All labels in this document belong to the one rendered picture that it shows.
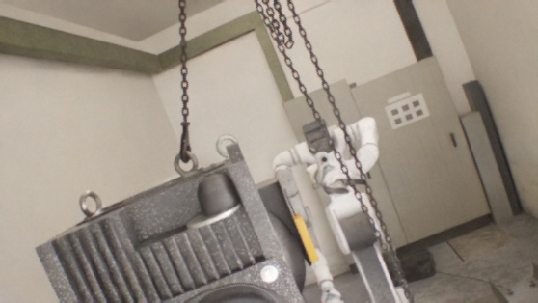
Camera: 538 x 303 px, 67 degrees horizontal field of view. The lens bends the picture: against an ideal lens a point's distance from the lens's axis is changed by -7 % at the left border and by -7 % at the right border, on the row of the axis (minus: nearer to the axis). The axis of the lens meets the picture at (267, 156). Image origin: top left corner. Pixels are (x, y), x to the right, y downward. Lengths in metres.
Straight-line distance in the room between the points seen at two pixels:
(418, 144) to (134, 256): 3.33
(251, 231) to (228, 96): 3.36
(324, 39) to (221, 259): 3.41
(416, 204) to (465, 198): 0.44
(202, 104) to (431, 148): 2.17
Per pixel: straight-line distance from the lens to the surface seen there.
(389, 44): 4.24
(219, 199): 0.92
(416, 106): 4.02
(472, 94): 4.22
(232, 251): 0.94
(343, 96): 3.93
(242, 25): 4.18
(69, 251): 1.00
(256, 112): 4.21
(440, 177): 4.13
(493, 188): 4.30
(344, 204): 2.11
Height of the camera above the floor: 1.67
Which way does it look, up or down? 4 degrees down
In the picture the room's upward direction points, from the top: 22 degrees counter-clockwise
